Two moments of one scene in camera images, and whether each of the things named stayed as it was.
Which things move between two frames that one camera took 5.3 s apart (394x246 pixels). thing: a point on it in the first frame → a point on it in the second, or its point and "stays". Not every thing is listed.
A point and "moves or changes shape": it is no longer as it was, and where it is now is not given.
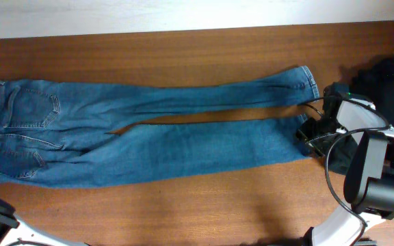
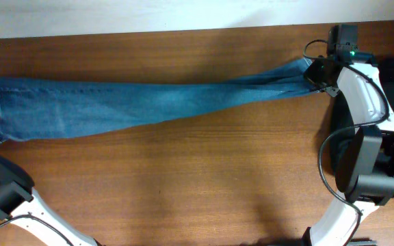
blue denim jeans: x=40 y=133 moves or changes shape
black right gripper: x=304 y=130 → x=311 y=74
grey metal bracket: x=365 y=242 stays
